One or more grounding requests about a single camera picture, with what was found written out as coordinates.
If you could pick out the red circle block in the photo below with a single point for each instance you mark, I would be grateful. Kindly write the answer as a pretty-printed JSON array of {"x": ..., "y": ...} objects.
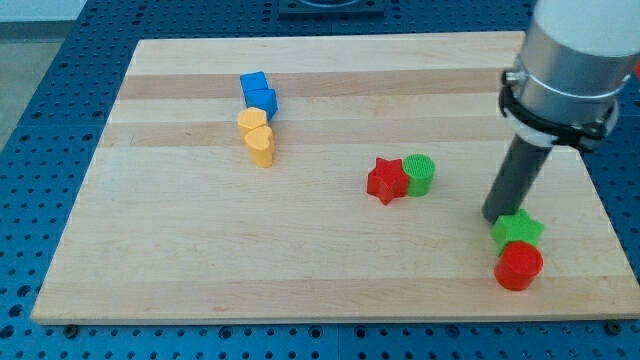
[{"x": 518, "y": 266}]

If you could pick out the blue triangle block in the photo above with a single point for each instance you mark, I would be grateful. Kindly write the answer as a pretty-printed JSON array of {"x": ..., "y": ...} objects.
[{"x": 264, "y": 99}]

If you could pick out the wooden board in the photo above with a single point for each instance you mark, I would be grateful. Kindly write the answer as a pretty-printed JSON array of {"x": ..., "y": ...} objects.
[{"x": 174, "y": 224}]

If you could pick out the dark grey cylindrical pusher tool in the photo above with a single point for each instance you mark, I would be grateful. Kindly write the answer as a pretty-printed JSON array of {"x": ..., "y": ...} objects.
[{"x": 519, "y": 169}]

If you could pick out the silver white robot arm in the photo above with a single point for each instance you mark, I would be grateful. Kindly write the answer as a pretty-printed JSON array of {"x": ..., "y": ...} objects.
[{"x": 577, "y": 55}]

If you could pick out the yellow pentagon block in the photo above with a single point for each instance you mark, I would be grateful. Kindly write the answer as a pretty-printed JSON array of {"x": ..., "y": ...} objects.
[{"x": 250, "y": 119}]

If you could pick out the yellow heart block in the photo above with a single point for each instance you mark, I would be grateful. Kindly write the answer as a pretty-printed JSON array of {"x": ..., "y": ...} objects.
[{"x": 261, "y": 146}]

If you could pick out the green star block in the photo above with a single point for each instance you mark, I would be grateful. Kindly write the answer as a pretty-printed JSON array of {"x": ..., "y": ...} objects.
[{"x": 518, "y": 227}]

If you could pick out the blue cube block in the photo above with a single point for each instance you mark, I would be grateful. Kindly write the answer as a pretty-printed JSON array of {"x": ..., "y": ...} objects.
[{"x": 251, "y": 82}]

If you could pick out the green circle block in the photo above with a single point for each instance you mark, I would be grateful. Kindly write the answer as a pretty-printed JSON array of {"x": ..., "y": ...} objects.
[{"x": 420, "y": 169}]

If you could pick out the red star block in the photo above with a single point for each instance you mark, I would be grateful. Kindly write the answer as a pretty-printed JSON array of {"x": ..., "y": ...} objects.
[{"x": 387, "y": 181}]

